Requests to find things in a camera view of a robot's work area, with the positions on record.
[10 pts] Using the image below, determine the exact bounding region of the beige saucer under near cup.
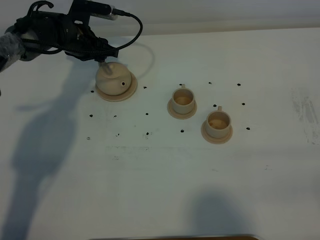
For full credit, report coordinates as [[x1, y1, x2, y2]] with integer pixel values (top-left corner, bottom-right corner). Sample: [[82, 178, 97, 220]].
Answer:
[[167, 99, 197, 120]]

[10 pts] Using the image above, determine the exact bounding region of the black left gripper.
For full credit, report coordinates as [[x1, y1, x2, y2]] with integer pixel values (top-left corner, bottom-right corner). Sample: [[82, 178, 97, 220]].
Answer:
[[15, 13, 119, 75]]

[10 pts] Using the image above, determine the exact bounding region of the beige teacup near teapot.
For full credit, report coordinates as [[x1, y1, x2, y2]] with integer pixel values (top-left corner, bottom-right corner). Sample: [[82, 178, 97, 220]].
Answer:
[[171, 84, 195, 115]]

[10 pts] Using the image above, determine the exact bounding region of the beige ceramic teapot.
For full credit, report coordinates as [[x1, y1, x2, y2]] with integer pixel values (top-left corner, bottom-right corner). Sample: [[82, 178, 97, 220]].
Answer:
[[95, 62, 131, 96]]

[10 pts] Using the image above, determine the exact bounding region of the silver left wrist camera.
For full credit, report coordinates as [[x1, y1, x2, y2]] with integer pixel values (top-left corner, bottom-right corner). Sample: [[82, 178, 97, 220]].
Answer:
[[68, 0, 118, 23]]

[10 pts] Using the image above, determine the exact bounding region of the beige teacup far right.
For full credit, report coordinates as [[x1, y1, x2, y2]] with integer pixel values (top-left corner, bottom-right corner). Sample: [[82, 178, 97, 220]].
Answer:
[[205, 106, 231, 139]]

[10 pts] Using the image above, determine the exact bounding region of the black left camera cable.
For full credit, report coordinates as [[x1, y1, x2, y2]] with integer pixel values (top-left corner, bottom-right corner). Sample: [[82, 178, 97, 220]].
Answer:
[[14, 0, 143, 56]]

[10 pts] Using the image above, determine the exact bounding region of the beige saucer under right cup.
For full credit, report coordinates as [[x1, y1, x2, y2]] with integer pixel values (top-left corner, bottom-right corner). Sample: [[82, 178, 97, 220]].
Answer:
[[201, 121, 233, 145]]

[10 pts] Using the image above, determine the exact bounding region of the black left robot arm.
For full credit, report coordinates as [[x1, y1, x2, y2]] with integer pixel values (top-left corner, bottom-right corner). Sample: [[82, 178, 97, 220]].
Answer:
[[0, 11, 119, 71]]

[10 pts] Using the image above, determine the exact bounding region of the beige teapot saucer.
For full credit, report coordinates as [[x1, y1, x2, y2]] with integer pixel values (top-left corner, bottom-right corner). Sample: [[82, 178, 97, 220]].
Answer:
[[95, 72, 138, 102]]

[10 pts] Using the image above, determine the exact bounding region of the beige saucer under cup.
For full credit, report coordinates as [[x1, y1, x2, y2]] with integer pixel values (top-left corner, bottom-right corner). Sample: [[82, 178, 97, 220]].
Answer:
[[167, 99, 197, 120], [201, 121, 233, 145]]

